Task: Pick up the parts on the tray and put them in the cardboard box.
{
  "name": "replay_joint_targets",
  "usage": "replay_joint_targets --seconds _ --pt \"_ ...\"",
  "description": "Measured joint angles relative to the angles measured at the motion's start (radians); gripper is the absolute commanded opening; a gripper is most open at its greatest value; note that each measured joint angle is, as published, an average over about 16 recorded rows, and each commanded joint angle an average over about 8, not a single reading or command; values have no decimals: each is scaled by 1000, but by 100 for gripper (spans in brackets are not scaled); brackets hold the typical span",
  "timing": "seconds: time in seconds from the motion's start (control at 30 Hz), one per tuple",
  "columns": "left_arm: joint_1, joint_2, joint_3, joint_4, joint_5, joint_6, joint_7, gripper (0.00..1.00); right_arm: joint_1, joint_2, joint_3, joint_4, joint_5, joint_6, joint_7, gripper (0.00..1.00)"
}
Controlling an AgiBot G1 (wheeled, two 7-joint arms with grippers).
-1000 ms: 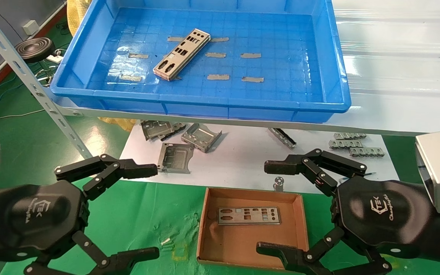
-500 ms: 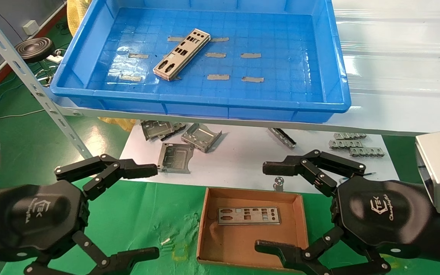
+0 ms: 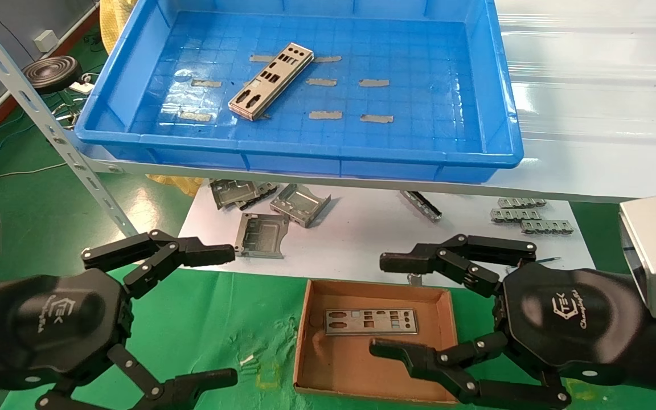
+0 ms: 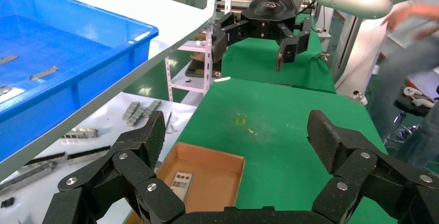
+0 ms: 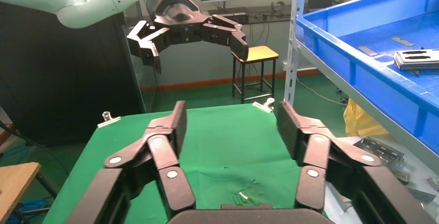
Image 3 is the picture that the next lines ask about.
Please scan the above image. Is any silver connector shield strip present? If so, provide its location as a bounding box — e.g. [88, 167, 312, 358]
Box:
[520, 220, 575, 235]
[497, 197, 547, 208]
[490, 208, 541, 223]

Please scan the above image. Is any flat grey metal frame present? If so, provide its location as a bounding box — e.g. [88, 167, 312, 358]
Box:
[233, 212, 290, 260]

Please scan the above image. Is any narrow metal clip strip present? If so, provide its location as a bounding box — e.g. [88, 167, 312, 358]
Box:
[400, 190, 442, 223]

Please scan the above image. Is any white wall socket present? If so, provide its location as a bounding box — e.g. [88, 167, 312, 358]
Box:
[34, 30, 58, 53]

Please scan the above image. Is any blue plastic tray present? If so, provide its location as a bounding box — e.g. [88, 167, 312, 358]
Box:
[75, 0, 525, 184]

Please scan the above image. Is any green cloth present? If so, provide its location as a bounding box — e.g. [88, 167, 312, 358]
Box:
[0, 259, 656, 410]

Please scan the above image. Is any dark perforated metal bracket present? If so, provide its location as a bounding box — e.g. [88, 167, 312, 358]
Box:
[237, 182, 278, 210]

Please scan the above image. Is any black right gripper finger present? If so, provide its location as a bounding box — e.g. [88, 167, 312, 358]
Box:
[369, 331, 572, 410]
[379, 233, 538, 298]

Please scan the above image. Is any black round stand base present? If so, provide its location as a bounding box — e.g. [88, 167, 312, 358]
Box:
[22, 55, 83, 95]

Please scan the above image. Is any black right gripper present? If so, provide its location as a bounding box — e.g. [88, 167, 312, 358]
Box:
[493, 266, 647, 388]

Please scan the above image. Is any white paper sheet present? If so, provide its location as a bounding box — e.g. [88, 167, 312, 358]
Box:
[179, 179, 596, 288]

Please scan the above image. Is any grey metal cage part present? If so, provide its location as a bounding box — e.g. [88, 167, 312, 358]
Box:
[270, 183, 332, 228]

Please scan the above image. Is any slotted grey shelf post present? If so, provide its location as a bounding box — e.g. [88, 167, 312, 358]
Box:
[0, 0, 138, 239]

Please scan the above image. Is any brown cardboard box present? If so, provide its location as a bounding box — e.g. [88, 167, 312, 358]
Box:
[293, 278, 460, 405]

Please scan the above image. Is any white floor cable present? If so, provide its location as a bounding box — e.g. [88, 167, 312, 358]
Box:
[0, 163, 68, 181]

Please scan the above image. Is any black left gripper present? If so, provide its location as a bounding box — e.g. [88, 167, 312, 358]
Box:
[0, 229, 239, 410]

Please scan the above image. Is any grey metal shelf beam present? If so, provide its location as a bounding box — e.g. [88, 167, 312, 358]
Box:
[72, 145, 656, 204]

